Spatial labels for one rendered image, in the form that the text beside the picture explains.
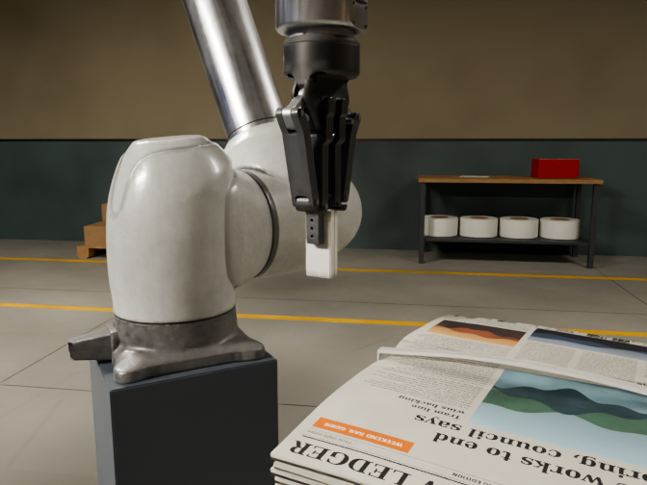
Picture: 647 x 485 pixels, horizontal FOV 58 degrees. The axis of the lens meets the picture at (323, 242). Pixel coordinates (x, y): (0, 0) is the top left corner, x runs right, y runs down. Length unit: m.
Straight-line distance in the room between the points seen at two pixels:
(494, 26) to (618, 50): 1.33
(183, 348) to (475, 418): 0.38
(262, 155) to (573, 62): 6.47
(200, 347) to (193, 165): 0.22
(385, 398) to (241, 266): 0.32
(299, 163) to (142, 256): 0.24
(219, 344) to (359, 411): 0.32
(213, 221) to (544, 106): 6.50
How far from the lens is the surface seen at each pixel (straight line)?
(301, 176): 0.56
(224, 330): 0.74
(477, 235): 6.38
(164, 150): 0.71
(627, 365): 0.61
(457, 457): 0.42
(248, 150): 0.84
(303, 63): 0.56
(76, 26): 8.18
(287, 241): 0.78
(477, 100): 6.97
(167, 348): 0.72
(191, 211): 0.69
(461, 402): 0.48
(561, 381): 0.54
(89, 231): 6.86
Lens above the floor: 1.27
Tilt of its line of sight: 10 degrees down
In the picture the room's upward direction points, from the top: straight up
